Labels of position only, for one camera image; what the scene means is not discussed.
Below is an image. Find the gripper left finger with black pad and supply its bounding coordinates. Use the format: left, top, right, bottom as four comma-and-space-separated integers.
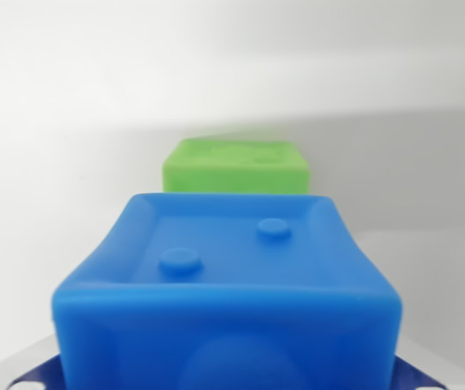
0, 333, 69, 390

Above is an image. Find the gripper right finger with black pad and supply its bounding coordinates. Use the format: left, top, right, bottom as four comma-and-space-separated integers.
392, 336, 465, 390

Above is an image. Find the blue cube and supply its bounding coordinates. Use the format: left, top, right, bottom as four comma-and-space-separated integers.
50, 192, 405, 390

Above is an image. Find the green cube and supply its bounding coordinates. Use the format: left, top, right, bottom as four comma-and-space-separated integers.
162, 137, 312, 197

